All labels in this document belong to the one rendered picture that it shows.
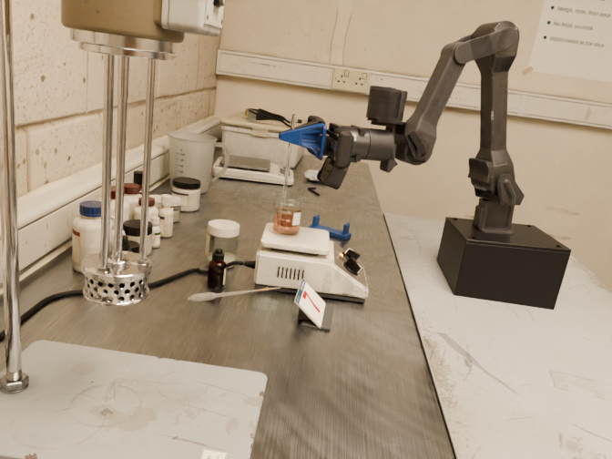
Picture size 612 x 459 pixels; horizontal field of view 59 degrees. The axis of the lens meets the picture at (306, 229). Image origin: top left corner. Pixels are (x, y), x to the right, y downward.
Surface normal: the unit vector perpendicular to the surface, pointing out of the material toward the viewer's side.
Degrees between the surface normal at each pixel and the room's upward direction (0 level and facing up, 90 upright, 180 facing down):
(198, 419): 0
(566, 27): 90
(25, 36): 90
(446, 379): 0
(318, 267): 90
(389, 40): 90
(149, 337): 0
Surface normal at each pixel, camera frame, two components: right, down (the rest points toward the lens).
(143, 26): 0.56, 0.32
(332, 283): -0.03, 0.29
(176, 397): 0.13, -0.94
